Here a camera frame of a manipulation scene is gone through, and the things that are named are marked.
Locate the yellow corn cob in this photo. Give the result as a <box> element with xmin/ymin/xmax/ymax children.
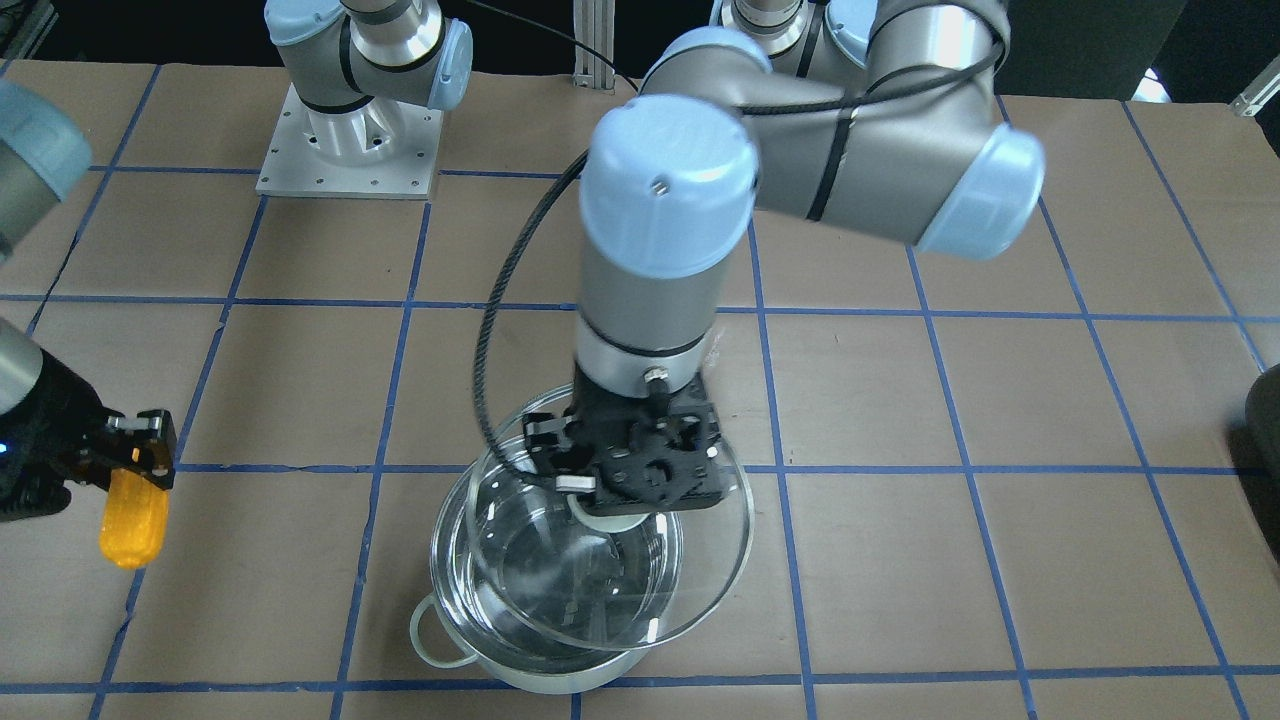
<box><xmin>99</xmin><ymin>468</ymin><xmax>170</xmax><ymax>570</ymax></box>

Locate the aluminium profile post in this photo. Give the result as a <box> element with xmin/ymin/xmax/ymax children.
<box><xmin>572</xmin><ymin>1</ymin><xmax>616</xmax><ymax>94</ymax></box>

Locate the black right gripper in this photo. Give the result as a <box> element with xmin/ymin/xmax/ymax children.
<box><xmin>1</xmin><ymin>345</ymin><xmax>177</xmax><ymax>523</ymax></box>

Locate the glass pot lid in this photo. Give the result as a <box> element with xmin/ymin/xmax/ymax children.
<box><xmin>476</xmin><ymin>384</ymin><xmax>755</xmax><ymax>644</ymax></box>

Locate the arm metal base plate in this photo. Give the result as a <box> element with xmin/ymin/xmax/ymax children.
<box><xmin>255</xmin><ymin>88</ymin><xmax>447</xmax><ymax>201</ymax></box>

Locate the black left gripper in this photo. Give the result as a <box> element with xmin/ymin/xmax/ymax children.
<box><xmin>522</xmin><ymin>369</ymin><xmax>726</xmax><ymax>516</ymax></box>

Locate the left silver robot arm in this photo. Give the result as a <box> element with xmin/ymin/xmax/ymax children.
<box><xmin>524</xmin><ymin>1</ymin><xmax>1044</xmax><ymax>518</ymax></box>

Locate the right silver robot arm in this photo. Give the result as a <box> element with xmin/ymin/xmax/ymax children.
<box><xmin>1</xmin><ymin>1</ymin><xmax>474</xmax><ymax>521</ymax></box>

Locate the black object at edge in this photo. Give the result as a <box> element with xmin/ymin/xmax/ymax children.
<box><xmin>1244</xmin><ymin>364</ymin><xmax>1280</xmax><ymax>478</ymax></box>

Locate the black cable with connector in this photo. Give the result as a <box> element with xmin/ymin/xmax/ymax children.
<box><xmin>460</xmin><ymin>0</ymin><xmax>646</xmax><ymax>96</ymax></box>

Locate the pale green electric pot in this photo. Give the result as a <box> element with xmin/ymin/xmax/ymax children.
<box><xmin>410</xmin><ymin>461</ymin><xmax>684</xmax><ymax>694</ymax></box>

